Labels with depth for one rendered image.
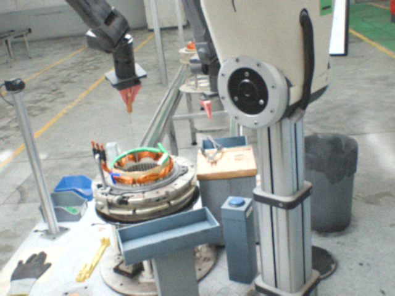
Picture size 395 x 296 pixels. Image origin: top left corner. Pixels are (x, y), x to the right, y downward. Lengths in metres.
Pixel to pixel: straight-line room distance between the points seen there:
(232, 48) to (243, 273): 0.74
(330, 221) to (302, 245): 1.92
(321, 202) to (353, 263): 0.42
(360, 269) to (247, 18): 2.14
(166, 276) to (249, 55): 0.61
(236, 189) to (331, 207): 1.56
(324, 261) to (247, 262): 1.47
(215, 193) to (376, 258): 1.59
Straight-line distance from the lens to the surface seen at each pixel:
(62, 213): 1.92
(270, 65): 0.86
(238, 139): 1.72
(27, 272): 1.66
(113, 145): 1.45
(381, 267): 2.82
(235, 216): 1.29
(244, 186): 1.47
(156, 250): 1.14
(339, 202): 2.97
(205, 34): 1.51
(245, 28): 0.85
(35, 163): 1.74
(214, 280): 1.44
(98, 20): 1.15
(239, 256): 1.37
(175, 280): 1.22
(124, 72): 1.25
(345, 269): 2.78
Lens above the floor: 1.66
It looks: 22 degrees down
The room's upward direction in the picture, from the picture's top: 7 degrees counter-clockwise
